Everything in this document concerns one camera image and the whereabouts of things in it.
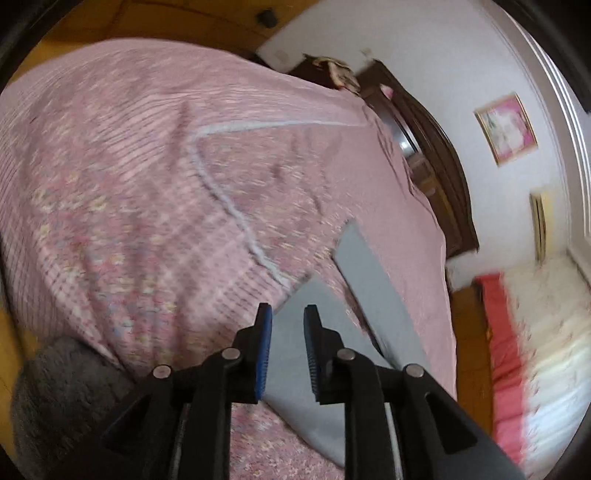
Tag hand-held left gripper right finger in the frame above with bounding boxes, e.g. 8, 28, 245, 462
302, 304, 527, 480

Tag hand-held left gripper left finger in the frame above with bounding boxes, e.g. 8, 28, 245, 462
46, 302, 274, 480

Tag grey pants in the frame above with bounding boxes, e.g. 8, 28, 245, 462
262, 219, 433, 470

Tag orange wooden cabinet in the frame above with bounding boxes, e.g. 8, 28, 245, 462
449, 281, 496, 437

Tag pink floral bedspread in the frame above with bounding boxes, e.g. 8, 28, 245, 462
0, 37, 459, 480

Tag grey fleece garment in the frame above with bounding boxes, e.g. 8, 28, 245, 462
10, 336, 139, 476

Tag red and white curtain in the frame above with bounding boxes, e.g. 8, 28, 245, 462
475, 253, 591, 477

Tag dark wooden headboard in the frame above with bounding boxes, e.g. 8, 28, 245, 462
288, 60, 481, 259

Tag dark wooden nightstand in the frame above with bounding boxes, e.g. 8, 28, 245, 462
286, 59, 362, 95

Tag pile of clothes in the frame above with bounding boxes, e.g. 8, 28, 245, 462
302, 54, 362, 93

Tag yellow wooden wardrobe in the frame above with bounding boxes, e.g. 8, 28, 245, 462
41, 0, 320, 48

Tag yellow framed wall fixture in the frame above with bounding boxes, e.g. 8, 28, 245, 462
529, 188, 556, 265

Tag framed pink wall picture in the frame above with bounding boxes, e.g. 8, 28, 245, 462
475, 92, 539, 167

